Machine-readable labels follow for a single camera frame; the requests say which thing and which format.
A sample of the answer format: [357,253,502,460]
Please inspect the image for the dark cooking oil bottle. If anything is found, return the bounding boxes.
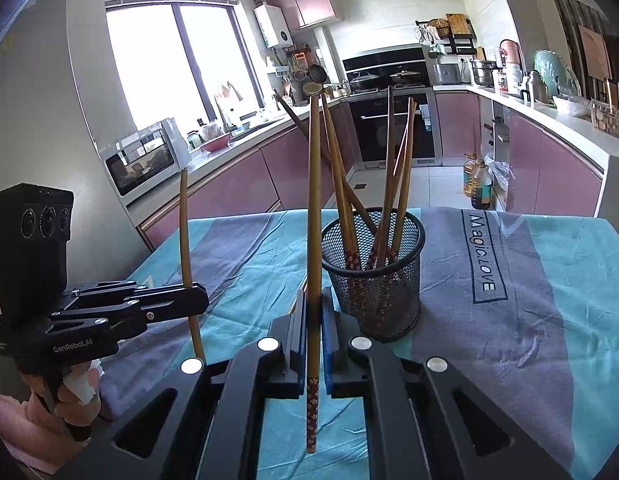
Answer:
[472,160,493,210]

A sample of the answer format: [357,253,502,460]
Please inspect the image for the black mesh utensil holder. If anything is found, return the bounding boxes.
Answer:
[320,207,426,343]

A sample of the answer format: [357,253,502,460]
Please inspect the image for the black built-in oven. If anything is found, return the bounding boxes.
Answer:
[348,95,437,163]

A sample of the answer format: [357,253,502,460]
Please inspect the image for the kitchen window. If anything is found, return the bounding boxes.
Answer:
[106,2,263,131]

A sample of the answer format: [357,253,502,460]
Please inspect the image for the yellow cooking oil bottle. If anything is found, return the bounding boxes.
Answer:
[463,152,484,200]

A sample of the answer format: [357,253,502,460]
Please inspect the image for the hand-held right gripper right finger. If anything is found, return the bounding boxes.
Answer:
[322,287,573,480]

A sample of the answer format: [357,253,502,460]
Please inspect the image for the wall rack with cutting boards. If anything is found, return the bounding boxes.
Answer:
[415,12,477,57]

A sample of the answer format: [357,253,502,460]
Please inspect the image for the person's left forearm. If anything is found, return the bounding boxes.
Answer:
[0,392,65,476]

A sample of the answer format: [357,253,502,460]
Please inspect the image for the silver countertop appliance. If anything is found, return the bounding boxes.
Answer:
[433,62,463,86]

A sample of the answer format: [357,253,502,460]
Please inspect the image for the teal mesh food cover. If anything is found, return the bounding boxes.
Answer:
[534,50,583,101]

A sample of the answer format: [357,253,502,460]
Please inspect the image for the clear glass container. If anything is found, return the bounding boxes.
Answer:
[591,100,619,137]

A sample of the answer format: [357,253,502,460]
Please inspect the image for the wok with glass lid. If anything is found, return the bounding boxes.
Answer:
[349,72,380,92]

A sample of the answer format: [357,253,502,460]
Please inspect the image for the white wall water heater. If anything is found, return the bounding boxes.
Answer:
[254,2,293,50]

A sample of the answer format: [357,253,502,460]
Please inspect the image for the teal and grey tablecloth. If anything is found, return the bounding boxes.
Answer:
[97,205,619,480]

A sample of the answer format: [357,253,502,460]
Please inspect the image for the stainless steel stock pot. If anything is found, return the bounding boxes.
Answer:
[470,59,499,87]

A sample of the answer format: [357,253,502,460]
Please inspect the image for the person's left hand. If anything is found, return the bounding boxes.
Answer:
[17,357,106,431]

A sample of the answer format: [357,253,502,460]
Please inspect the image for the wooden chopstick red patterned end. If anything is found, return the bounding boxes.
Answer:
[274,90,379,236]
[178,169,207,362]
[319,95,363,272]
[372,85,396,268]
[382,96,414,267]
[392,100,419,264]
[304,95,324,455]
[320,102,356,268]

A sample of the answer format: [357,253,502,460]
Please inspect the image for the red bowl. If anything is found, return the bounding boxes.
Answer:
[200,132,230,153]

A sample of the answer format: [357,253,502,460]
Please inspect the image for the black range hood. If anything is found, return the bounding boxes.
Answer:
[342,44,430,88]

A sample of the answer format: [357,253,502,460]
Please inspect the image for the silver microwave oven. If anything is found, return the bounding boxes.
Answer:
[104,127,178,198]

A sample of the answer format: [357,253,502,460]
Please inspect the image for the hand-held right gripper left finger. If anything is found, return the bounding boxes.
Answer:
[54,287,310,480]

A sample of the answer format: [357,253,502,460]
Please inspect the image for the pink kitchen base cabinets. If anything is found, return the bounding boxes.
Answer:
[137,92,607,251]

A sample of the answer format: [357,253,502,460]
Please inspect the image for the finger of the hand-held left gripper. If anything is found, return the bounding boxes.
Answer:
[50,285,210,341]
[64,281,205,306]

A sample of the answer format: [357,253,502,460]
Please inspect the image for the white plastic bag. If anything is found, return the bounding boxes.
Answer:
[484,156,513,196]

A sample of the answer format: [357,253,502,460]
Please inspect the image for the pink wall cabinet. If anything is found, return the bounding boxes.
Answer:
[267,0,337,33]

